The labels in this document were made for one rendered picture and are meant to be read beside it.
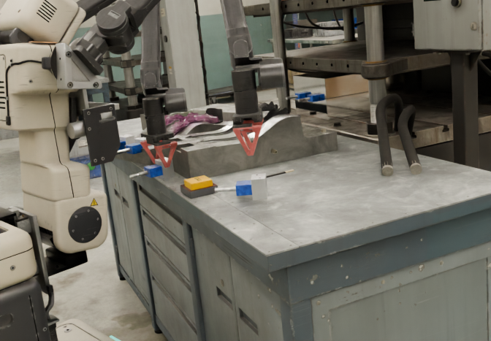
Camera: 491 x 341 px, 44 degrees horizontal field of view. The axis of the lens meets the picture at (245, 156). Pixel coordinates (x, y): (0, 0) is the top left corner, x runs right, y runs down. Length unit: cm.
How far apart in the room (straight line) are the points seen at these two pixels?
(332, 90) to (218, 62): 719
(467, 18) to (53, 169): 128
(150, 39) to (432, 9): 91
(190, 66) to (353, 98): 384
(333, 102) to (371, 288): 133
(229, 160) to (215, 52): 792
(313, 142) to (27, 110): 84
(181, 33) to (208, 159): 457
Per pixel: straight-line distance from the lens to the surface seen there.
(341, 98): 260
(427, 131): 228
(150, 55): 187
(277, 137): 185
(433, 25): 211
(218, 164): 178
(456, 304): 156
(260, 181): 150
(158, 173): 181
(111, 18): 160
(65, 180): 172
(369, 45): 217
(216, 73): 969
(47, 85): 165
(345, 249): 127
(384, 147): 173
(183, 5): 630
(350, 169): 172
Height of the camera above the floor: 125
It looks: 13 degrees down
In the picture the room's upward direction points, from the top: 6 degrees counter-clockwise
